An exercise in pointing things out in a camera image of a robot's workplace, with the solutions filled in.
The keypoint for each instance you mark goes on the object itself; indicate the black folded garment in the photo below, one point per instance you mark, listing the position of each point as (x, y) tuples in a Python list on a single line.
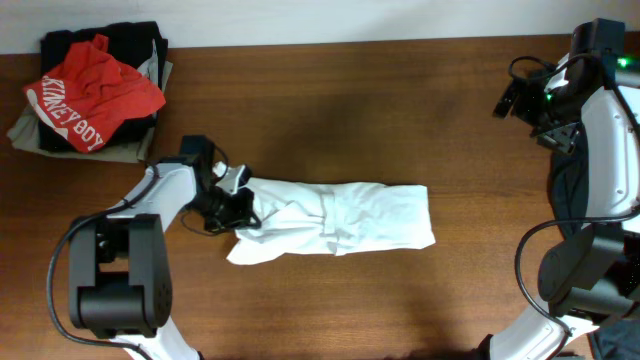
[(129, 43)]

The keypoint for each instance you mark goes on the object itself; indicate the red printed t-shirt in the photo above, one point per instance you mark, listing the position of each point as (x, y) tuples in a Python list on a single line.
[(87, 97)]

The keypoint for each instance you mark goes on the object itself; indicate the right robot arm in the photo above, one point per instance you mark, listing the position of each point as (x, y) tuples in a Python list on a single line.
[(586, 108)]

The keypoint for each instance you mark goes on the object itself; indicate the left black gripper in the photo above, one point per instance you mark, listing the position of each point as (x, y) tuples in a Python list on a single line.
[(241, 219)]

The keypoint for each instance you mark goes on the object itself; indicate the dark teal garment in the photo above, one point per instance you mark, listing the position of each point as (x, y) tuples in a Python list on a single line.
[(568, 187)]

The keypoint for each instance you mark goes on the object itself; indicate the grey-green folded garment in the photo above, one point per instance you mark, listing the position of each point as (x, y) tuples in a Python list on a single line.
[(24, 135)]

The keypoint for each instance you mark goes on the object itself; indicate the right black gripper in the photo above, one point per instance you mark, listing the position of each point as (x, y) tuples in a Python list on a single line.
[(563, 138)]

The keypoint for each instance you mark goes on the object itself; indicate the white t-shirt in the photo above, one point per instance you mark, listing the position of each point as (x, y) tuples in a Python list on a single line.
[(333, 219)]

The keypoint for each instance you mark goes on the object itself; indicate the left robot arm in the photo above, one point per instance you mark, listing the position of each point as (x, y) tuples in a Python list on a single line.
[(120, 286)]

